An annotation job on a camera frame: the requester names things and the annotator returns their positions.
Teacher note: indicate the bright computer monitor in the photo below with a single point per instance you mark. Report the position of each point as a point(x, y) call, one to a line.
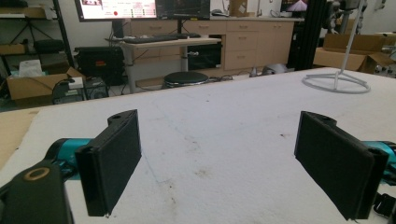
point(116, 9)

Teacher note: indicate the black computer tower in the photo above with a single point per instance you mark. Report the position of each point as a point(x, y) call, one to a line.
point(205, 56)

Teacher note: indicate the small black device box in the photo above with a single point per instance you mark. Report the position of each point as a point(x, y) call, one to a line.
point(96, 88)

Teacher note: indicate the round black stool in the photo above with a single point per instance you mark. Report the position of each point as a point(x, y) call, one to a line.
point(186, 78)

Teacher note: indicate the light wooden desk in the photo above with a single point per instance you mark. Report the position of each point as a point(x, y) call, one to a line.
point(169, 43)

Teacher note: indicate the black power unit white label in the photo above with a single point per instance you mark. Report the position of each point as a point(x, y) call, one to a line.
point(67, 91)

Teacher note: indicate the open cardboard box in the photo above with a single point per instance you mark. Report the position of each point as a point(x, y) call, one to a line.
point(35, 84)

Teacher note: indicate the black metal frame post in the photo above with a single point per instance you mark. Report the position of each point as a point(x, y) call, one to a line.
point(309, 34)

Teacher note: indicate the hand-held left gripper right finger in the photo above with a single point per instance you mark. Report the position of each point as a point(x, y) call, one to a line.
point(336, 165)

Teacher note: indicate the black keyboard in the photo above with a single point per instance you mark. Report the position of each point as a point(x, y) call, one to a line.
point(149, 39)

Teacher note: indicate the large cardboard box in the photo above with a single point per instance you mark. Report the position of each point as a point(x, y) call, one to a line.
point(355, 51)

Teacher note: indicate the black metal shelf rack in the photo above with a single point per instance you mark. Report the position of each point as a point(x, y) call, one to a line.
point(31, 34)

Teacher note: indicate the beige drawer cabinet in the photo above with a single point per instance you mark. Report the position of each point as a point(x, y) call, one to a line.
point(249, 43)

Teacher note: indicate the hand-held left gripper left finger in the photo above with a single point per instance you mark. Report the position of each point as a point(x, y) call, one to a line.
point(109, 165)

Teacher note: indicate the white foam mat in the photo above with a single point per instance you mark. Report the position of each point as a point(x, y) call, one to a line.
point(218, 130)

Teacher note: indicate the black equipment case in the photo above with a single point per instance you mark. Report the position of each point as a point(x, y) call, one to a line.
point(100, 64)

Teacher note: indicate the dark computer monitor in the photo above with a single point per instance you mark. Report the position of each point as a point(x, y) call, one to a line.
point(183, 8)

